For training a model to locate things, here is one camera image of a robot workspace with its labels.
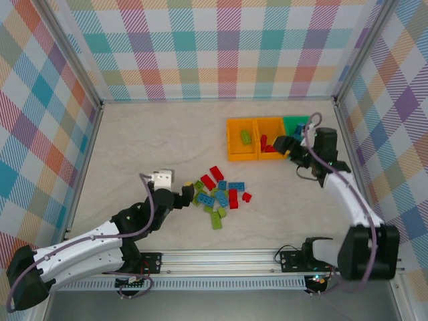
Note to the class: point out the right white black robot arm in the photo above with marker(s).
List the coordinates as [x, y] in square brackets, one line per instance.
[347, 197]

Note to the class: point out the green plastic bin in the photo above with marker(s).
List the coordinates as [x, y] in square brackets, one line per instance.
[294, 121]

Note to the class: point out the small lit circuit board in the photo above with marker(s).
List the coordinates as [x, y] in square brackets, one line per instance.
[317, 279]

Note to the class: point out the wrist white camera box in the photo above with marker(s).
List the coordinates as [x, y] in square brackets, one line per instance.
[164, 179]
[309, 127]

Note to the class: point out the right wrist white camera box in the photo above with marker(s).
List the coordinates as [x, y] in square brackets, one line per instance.
[309, 127]

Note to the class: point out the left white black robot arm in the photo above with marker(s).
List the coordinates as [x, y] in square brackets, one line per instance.
[83, 241]

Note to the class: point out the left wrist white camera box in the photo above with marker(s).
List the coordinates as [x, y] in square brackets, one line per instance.
[164, 179]

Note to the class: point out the aluminium frame post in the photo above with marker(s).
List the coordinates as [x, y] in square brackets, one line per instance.
[73, 57]
[362, 50]

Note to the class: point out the orange-yellow plastic bin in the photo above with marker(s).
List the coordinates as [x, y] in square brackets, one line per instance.
[235, 147]
[267, 128]

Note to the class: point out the small red lego brick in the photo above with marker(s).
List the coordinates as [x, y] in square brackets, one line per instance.
[246, 197]

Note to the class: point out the aluminium frame floor rail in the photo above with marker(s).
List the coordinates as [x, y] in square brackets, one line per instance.
[83, 167]
[347, 137]
[217, 100]

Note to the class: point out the aluminium frame strut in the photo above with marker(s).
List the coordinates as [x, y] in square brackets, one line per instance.
[398, 301]

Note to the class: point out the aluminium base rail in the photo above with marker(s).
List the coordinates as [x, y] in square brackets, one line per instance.
[217, 262]

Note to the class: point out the green lego brick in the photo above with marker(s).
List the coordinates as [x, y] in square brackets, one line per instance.
[246, 136]
[196, 198]
[214, 191]
[209, 208]
[222, 212]
[199, 185]
[216, 221]

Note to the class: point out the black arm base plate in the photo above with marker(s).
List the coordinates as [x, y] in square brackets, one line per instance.
[152, 264]
[291, 262]

